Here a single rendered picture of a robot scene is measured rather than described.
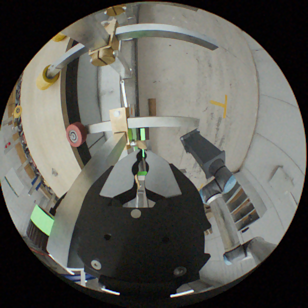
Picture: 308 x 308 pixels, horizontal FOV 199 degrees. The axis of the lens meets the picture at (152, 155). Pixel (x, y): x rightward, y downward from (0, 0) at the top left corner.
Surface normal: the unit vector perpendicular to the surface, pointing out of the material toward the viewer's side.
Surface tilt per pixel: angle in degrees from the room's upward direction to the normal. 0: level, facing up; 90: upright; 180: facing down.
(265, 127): 90
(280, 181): 90
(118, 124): 0
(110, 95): 0
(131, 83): 0
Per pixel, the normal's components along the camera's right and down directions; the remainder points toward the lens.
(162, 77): 0.04, 0.52
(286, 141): -1.00, 0.04
